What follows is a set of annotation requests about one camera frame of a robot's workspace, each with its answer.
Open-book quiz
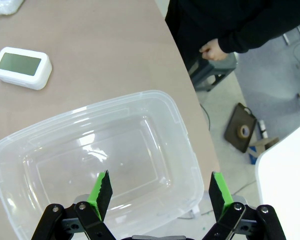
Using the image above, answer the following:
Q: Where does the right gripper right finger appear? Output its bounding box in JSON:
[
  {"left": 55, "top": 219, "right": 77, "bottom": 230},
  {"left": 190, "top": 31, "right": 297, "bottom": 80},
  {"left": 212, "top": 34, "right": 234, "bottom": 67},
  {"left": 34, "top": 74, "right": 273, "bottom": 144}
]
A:
[{"left": 204, "top": 171, "right": 287, "bottom": 240}]

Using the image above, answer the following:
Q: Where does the clear plastic container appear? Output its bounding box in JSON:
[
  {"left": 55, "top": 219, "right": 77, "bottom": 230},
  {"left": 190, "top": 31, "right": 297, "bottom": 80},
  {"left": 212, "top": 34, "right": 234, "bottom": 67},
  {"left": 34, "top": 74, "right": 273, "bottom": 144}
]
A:
[{"left": 0, "top": 89, "right": 205, "bottom": 240}]

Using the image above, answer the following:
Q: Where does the grey plastic stool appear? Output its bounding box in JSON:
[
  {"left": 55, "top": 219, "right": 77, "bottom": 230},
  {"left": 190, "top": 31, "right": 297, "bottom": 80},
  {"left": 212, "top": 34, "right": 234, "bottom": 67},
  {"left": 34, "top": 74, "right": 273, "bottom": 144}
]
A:
[{"left": 187, "top": 52, "right": 239, "bottom": 93}]

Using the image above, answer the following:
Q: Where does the black floor cable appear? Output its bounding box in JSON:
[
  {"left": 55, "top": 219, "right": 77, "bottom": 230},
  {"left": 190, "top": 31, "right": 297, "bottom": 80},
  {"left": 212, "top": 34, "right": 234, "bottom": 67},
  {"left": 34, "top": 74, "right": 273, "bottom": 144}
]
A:
[{"left": 199, "top": 103, "right": 211, "bottom": 132}]

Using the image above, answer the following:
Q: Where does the white digital clock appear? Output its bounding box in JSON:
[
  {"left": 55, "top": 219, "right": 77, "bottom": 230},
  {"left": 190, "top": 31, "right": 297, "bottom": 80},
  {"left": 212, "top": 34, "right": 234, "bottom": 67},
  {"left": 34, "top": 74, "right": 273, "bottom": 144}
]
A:
[{"left": 0, "top": 46, "right": 53, "bottom": 91}]

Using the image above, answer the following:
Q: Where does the brown tape roll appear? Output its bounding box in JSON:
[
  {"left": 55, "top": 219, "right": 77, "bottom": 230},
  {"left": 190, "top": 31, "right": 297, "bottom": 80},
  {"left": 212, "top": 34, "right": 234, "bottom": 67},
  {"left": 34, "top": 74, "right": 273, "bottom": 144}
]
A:
[{"left": 238, "top": 124, "right": 251, "bottom": 139}]

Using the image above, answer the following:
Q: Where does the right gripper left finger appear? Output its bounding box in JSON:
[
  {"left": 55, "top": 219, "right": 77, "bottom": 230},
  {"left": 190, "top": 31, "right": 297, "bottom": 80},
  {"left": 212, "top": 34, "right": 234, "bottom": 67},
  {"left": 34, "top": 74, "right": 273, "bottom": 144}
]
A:
[{"left": 30, "top": 169, "right": 116, "bottom": 240}]

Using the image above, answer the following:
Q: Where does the bubble-wrapped clock showing grey face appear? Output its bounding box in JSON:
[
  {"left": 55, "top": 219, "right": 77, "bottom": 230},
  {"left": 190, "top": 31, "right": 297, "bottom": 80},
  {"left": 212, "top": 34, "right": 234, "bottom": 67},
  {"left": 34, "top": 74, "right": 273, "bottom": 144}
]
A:
[{"left": 0, "top": 0, "right": 25, "bottom": 16}]

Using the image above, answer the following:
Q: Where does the person's left hand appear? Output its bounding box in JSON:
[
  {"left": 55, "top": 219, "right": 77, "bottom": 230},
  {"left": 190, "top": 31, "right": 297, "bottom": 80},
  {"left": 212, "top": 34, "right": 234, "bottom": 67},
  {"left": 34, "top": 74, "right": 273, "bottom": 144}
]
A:
[{"left": 198, "top": 38, "right": 228, "bottom": 62}]

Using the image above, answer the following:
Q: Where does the dark brown floor tray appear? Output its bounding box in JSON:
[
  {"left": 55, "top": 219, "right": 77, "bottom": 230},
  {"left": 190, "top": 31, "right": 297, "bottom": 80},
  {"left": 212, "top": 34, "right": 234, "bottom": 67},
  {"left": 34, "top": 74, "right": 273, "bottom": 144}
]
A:
[{"left": 223, "top": 102, "right": 258, "bottom": 154}]

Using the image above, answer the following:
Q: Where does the person in black zip hoodie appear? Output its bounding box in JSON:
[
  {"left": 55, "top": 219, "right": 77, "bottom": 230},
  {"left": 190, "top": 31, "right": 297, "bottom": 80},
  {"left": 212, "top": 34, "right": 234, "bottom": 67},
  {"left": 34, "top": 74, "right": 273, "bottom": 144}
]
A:
[{"left": 164, "top": 0, "right": 300, "bottom": 72}]

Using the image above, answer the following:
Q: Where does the black sleeved left forearm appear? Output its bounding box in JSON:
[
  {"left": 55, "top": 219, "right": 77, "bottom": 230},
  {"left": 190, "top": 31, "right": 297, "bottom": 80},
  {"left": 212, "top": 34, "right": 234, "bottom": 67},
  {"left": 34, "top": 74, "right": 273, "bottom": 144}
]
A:
[{"left": 218, "top": 4, "right": 300, "bottom": 54}]

